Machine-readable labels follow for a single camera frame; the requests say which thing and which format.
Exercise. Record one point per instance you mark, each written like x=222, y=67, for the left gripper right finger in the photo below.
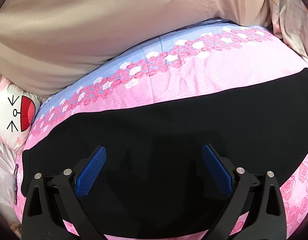
x=255, y=209

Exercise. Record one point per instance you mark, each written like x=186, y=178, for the pink floral bed sheet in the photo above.
x=203, y=59

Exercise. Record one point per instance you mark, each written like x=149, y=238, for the floral patterned fabric right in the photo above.
x=290, y=23

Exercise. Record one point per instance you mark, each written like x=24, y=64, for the silver satin cloth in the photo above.
x=7, y=159

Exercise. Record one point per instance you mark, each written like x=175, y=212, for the beige curtain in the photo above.
x=47, y=45

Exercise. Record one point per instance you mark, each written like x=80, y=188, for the black pants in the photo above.
x=154, y=183

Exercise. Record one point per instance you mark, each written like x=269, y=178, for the white cat face pillow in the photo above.
x=18, y=109

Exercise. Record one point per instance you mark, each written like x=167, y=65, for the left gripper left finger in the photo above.
x=53, y=209

